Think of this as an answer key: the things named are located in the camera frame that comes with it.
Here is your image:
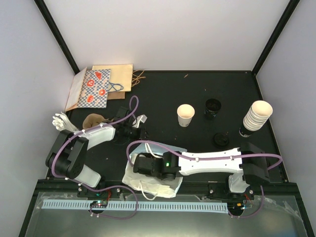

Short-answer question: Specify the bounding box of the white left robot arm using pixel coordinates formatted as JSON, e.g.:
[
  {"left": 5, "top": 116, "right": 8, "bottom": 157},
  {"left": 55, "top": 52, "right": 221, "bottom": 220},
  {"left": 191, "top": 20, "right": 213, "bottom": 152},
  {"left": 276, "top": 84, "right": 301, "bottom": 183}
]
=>
[{"left": 45, "top": 107, "right": 147, "bottom": 197}]

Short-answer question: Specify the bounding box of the brown kraft paper bag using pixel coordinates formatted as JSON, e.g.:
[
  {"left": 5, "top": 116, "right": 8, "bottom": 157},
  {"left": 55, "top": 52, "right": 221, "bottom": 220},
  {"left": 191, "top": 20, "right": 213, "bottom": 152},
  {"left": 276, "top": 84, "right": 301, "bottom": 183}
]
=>
[{"left": 107, "top": 91, "right": 125, "bottom": 100}]

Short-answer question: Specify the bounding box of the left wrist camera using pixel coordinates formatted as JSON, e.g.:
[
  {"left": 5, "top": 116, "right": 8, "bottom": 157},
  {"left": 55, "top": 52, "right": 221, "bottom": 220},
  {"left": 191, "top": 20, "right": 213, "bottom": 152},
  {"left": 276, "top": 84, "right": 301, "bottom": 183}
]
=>
[{"left": 132, "top": 115, "right": 147, "bottom": 128}]

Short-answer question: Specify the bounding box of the light blue slotted cable duct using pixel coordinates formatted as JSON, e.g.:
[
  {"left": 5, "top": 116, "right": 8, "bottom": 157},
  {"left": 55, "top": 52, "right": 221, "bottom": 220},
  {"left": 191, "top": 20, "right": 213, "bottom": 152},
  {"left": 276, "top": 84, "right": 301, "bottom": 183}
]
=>
[{"left": 41, "top": 199, "right": 228, "bottom": 214}]

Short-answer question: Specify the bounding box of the tall stack of paper cups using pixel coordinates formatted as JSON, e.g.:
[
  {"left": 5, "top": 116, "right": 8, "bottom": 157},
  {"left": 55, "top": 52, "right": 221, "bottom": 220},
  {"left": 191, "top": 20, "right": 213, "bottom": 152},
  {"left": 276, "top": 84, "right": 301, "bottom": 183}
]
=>
[{"left": 239, "top": 100, "right": 273, "bottom": 138}]

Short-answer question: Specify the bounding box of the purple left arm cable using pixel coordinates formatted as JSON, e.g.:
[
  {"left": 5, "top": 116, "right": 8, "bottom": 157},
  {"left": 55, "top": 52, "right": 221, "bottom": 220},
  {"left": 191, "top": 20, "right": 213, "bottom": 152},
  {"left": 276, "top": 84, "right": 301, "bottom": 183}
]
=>
[{"left": 50, "top": 95, "right": 139, "bottom": 178}]

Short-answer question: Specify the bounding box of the tan kraft paper bag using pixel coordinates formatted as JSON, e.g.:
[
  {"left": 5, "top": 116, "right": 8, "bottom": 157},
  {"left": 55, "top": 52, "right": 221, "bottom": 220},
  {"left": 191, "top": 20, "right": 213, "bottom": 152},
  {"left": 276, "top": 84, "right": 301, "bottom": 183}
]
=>
[{"left": 92, "top": 64, "right": 145, "bottom": 92}]

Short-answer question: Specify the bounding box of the small electronics board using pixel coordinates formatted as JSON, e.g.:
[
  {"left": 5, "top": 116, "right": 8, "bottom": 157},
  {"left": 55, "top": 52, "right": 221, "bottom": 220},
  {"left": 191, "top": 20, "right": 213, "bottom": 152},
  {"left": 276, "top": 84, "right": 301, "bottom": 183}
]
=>
[{"left": 90, "top": 200, "right": 108, "bottom": 208}]

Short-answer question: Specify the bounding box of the white orange-edged paper bag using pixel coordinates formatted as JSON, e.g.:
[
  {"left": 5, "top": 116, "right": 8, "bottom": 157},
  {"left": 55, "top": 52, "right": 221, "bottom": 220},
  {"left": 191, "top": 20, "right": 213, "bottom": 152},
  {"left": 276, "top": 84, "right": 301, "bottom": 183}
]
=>
[{"left": 65, "top": 68, "right": 87, "bottom": 112}]

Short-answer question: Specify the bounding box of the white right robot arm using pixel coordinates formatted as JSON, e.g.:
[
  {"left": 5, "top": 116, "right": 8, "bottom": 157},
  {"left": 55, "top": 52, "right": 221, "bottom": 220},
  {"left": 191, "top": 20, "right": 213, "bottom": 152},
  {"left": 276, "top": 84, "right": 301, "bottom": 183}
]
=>
[{"left": 130, "top": 142, "right": 270, "bottom": 199}]

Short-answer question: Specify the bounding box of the blue checkered paper bag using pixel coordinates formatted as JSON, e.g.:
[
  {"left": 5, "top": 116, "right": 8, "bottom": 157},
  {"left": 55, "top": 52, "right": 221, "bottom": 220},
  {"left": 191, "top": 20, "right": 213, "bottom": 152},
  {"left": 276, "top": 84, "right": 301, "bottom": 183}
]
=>
[{"left": 77, "top": 69, "right": 124, "bottom": 109}]

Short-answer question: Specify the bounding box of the light blue paper bag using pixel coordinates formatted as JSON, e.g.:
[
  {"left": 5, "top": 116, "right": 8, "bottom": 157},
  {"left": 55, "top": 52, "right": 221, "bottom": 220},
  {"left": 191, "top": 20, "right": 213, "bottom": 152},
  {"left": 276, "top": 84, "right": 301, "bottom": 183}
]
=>
[{"left": 122, "top": 143, "right": 187, "bottom": 200}]

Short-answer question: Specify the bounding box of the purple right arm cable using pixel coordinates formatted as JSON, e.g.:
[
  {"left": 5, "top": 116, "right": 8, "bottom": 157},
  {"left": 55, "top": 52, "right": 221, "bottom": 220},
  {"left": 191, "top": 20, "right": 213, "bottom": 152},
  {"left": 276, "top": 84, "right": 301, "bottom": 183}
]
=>
[{"left": 126, "top": 140, "right": 283, "bottom": 171}]

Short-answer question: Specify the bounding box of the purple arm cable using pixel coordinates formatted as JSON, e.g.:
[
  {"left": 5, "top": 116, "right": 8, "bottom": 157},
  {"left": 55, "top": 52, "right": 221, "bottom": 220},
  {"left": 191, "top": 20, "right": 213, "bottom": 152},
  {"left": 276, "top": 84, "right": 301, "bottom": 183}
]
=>
[
  {"left": 50, "top": 95, "right": 139, "bottom": 178},
  {"left": 126, "top": 140, "right": 283, "bottom": 171}
]

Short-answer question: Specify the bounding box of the black paper cup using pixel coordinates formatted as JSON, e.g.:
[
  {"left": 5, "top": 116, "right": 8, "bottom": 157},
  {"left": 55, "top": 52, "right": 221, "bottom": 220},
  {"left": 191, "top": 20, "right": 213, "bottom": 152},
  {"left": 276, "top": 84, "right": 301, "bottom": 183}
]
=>
[{"left": 204, "top": 98, "right": 222, "bottom": 119}]

